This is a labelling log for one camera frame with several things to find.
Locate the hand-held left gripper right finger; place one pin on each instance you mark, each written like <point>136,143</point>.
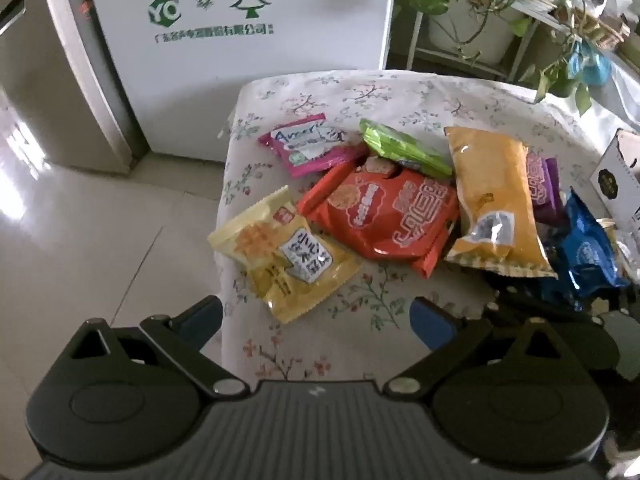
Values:
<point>430,325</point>

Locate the dark blue snack packet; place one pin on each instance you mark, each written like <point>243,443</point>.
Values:
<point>585,255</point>

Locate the white metal plant stand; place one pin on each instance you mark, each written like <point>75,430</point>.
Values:
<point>417,35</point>

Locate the wicker basket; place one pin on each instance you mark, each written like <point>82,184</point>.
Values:
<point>607,30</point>

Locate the white cardboard box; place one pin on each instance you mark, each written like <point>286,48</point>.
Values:
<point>620,175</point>

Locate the green snack packet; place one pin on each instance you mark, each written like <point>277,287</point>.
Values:
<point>400,147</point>

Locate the orange-yellow snack packet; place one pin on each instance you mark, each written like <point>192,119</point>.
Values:
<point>490,185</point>

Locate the white refrigerator with tree print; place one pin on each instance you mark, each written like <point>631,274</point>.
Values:
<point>250,85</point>

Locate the rectangular white planter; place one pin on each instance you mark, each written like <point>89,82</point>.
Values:
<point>475,30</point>

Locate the pale yellow snack packet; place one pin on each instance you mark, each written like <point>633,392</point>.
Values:
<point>290,265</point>

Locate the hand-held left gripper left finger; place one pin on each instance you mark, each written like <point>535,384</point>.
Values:
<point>200,317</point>

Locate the blue plastic bag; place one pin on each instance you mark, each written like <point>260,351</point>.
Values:
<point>590,65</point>

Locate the red snack packet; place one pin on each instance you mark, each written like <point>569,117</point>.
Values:
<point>380,210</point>

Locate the purple snack packet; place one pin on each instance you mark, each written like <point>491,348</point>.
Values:
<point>545,190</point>

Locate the pink snack packet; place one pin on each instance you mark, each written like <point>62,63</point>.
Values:
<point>300,147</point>

